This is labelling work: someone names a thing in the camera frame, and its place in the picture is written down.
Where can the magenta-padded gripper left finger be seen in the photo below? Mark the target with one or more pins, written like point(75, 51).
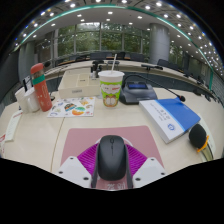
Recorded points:
point(76, 169)

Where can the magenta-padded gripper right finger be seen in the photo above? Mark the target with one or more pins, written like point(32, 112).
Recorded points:
point(148, 169)

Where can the black computer mouse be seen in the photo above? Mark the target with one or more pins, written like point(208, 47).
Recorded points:
point(111, 160)

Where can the pink printed mouse pad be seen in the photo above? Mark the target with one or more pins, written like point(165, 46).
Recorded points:
point(86, 136)

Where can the blue and white book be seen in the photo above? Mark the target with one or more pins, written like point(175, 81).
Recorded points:
point(166, 116)

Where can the black handheld microphone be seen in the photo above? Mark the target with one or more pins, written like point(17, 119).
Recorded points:
point(197, 136)

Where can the colourful sticker sheet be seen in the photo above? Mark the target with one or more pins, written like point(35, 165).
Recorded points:
point(71, 107)

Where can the white paper booklet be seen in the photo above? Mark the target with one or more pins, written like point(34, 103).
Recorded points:
point(14, 126)

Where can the red and white leaflet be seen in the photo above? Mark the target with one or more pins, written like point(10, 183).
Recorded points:
point(2, 145)

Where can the white lidded mug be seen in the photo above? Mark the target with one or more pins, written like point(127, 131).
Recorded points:
point(32, 100)

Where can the cream cardboard box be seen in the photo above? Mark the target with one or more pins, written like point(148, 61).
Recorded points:
point(78, 86)

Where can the red bottle with green band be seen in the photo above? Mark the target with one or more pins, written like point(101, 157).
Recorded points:
point(41, 90)

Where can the printed drink cup with straw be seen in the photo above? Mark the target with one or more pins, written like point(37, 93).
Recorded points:
point(111, 88)

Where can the white paper cup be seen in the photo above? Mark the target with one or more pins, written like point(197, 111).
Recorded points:
point(20, 100)

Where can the dark office chairs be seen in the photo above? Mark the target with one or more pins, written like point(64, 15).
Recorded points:
point(100, 55)

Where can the ceiling lights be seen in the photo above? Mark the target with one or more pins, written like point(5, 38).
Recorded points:
point(110, 12)

